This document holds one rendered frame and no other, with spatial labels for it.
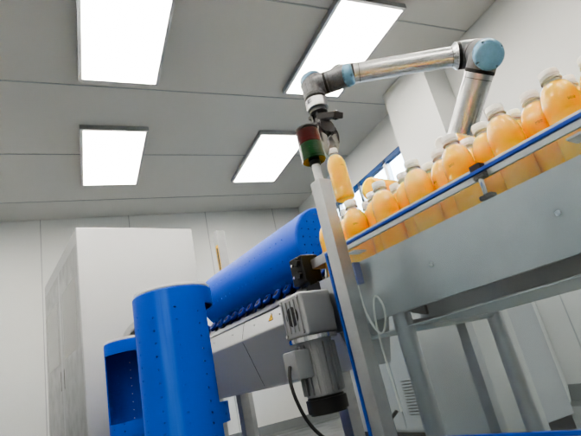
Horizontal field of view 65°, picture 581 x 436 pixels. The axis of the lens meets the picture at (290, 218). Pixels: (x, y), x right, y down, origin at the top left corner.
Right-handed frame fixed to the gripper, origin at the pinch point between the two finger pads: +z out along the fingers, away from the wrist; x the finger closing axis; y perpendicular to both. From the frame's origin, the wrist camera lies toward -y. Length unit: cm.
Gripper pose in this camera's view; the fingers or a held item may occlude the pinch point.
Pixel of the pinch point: (332, 150)
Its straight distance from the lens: 181.9
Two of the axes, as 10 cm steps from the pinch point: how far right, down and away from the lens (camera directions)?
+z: 2.0, 9.2, -3.2
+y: -5.1, 3.8, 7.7
